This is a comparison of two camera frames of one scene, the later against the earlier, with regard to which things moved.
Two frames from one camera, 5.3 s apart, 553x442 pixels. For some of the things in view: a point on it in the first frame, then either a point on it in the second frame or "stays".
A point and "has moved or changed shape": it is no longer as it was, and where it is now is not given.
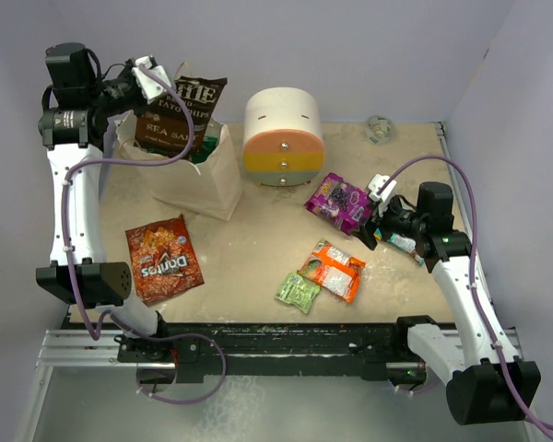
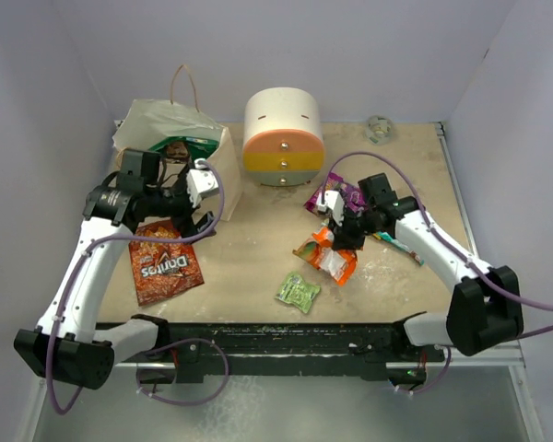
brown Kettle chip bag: [163, 126] has moved or changed shape
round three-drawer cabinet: [283, 144] stays
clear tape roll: [380, 130] stays
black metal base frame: [209, 352] stays
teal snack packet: [406, 244] stays
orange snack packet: [335, 271] has moved or changed shape
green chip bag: [208, 145] → [177, 152]
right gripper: [382, 221] → [343, 238]
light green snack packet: [297, 290] stays
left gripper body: [119, 95] → [174, 203]
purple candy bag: [346, 206] stays
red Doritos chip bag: [163, 259] stays
